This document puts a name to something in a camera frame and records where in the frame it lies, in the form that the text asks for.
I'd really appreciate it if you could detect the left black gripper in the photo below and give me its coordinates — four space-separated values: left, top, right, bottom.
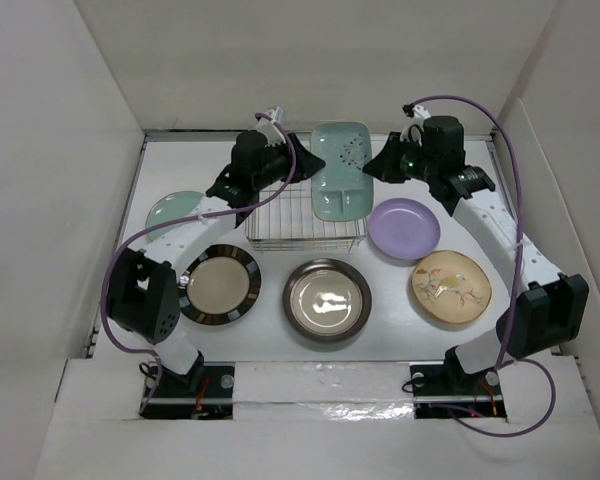
253 134 323 192

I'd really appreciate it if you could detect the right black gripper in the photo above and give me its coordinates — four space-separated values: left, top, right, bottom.
362 131 438 184

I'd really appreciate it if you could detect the rectangular light green plate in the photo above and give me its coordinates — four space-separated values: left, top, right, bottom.
309 122 374 222

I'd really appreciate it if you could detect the purple round plate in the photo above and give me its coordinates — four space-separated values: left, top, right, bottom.
368 198 441 260

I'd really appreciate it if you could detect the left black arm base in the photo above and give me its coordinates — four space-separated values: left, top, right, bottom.
141 362 235 420

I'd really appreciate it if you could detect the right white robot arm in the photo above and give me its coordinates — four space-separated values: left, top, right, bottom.
363 111 589 393

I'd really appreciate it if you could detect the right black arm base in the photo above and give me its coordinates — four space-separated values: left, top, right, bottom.
402 363 507 419

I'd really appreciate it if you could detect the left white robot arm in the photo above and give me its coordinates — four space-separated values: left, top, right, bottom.
100 130 325 397

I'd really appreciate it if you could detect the beige bird pattern plate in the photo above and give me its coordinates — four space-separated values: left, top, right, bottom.
411 250 492 325

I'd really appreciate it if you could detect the brown rimmed deep plate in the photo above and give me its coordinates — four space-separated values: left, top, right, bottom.
282 258 372 344

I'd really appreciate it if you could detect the round light green plate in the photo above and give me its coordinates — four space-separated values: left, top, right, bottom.
145 191 204 229

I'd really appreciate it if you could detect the striped rim beige plate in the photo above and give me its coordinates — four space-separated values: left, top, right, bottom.
178 244 262 326

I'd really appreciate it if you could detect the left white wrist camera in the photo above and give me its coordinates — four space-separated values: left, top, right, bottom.
255 106 286 146

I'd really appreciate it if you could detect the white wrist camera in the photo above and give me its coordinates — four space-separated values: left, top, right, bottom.
255 106 286 146
402 103 431 124

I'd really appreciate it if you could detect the metal wire dish rack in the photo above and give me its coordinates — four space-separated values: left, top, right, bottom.
244 181 367 252

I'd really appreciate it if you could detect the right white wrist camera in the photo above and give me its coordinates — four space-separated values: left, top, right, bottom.
402 103 431 124

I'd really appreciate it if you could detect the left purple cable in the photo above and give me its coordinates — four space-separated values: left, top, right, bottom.
100 112 297 416

